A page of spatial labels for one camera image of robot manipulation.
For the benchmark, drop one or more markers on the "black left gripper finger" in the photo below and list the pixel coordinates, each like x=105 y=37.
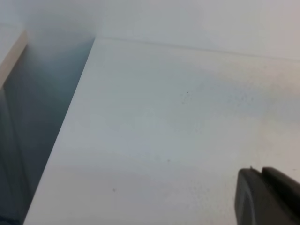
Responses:
x=268 y=197

